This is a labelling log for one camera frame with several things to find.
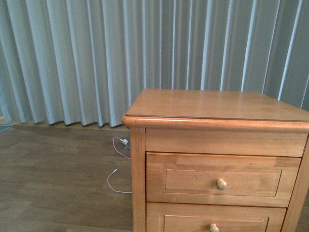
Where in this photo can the light wooden nightstand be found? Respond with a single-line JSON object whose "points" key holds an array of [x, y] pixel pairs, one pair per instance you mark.
{"points": [[216, 123]]}

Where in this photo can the grey pleated curtain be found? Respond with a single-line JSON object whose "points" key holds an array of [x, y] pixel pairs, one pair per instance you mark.
{"points": [[87, 60]]}

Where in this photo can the open grey floor socket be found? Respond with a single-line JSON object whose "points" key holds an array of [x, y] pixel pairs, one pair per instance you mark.
{"points": [[125, 147]]}

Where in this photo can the white floor charger plug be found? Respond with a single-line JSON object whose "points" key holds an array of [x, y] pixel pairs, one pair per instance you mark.
{"points": [[125, 141]]}

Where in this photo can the wooden drawer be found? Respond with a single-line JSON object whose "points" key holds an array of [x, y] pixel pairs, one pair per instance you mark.
{"points": [[176, 217], [220, 179]]}

